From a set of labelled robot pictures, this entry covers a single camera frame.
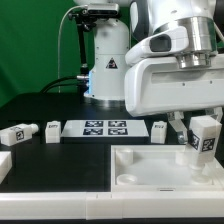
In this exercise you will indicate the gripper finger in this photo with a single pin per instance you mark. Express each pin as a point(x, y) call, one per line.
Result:
point(216, 113)
point(175, 119)

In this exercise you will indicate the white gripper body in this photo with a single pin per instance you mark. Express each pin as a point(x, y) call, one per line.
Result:
point(158, 85)

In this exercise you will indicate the white square tabletop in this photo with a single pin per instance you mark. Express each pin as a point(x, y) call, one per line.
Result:
point(143, 168)

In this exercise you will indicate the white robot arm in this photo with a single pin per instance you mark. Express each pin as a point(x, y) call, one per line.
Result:
point(138, 20)

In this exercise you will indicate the white front fence bar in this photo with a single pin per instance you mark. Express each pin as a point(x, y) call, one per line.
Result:
point(106, 205)

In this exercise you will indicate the white fence bar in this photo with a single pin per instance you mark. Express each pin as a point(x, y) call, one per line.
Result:
point(106, 205)
point(5, 164)

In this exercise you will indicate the marker sheet with tags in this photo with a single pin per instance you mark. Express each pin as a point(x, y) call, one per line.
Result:
point(105, 128)

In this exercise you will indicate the white left fence bar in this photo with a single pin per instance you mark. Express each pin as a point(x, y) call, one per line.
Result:
point(5, 164)

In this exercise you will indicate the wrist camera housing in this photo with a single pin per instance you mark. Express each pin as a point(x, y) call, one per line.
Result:
point(169, 42)

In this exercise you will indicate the black camera stand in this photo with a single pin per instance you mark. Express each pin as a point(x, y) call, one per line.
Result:
point(81, 43)

